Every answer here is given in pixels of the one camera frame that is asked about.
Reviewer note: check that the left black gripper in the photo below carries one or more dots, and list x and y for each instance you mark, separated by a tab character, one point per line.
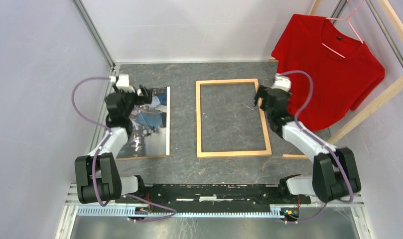
139	102

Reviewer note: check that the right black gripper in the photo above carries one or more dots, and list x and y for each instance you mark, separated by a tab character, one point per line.
264	94

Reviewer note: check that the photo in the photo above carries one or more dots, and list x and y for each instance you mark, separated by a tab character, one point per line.
151	128

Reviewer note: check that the wooden picture frame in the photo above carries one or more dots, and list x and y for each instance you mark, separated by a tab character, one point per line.
227	124

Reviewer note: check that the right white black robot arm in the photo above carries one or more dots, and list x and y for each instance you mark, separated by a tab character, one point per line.
335	174

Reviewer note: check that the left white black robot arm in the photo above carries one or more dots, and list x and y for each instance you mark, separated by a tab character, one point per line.
97	176

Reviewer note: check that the red t-shirt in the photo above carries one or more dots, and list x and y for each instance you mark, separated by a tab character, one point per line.
326	72

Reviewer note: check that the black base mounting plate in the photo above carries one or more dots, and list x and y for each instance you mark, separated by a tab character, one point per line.
218	198

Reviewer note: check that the wooden clothes rack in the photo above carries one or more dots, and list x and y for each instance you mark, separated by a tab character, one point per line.
369	105

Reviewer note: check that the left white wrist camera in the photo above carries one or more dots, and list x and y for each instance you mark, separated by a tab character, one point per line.
121	83

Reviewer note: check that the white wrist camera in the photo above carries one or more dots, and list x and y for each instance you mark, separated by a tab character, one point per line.
281	82
121	83

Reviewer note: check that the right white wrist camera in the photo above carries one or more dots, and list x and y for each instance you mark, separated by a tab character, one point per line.
281	82

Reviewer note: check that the metal corner post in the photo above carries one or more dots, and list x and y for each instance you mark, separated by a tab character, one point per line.
81	9

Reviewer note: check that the aluminium rail frame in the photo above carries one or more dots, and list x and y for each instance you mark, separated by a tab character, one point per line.
114	221

